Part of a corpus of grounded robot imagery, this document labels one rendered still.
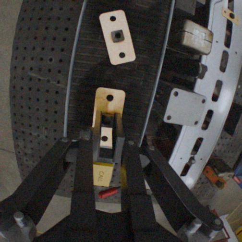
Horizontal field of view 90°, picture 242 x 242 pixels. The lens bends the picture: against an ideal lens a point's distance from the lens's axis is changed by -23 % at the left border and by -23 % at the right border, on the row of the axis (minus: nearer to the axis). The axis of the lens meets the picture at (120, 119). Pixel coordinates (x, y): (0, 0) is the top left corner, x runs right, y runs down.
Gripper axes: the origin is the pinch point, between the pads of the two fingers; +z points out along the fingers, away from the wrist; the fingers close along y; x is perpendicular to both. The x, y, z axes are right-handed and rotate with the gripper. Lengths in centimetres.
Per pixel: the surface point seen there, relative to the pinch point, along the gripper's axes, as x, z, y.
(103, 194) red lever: -23.6, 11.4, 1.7
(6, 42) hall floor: 23, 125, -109
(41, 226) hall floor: -296, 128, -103
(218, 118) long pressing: -2.9, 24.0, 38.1
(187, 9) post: 22.8, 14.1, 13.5
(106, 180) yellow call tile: -15.4, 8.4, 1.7
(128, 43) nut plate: 11.0, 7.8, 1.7
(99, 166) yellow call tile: -11.6, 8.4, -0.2
